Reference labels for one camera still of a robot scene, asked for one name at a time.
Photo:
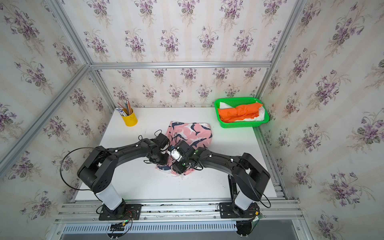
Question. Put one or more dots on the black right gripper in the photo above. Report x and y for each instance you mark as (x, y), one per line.
(176, 168)

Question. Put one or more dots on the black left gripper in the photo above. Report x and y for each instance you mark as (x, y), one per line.
(165, 162)

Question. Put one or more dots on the pink shark print garment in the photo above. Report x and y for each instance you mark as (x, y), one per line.
(195, 134)

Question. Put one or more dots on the orange cloth garment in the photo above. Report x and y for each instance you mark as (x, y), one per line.
(240, 111)

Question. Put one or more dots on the white shorts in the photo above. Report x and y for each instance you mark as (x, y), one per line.
(261, 114)

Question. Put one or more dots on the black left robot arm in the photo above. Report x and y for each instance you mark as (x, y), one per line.
(98, 169)

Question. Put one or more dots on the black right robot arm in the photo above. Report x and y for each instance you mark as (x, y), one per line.
(251, 177)

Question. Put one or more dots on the yellow pencil cup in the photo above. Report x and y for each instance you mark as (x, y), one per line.
(130, 120)

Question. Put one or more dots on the colored pencils bundle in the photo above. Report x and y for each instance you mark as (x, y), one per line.
(126, 107)

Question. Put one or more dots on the green plastic basket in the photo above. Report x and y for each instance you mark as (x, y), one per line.
(263, 118)

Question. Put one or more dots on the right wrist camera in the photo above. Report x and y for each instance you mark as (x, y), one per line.
(175, 154)

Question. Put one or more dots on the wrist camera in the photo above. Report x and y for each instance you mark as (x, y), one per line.
(162, 141)
(175, 154)

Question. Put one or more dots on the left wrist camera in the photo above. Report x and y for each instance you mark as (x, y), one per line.
(162, 141)

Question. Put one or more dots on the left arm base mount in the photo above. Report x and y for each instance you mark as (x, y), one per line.
(123, 212)

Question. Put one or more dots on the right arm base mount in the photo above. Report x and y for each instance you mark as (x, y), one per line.
(240, 206)

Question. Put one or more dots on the aluminium rail frame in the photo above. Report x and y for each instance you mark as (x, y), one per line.
(159, 216)

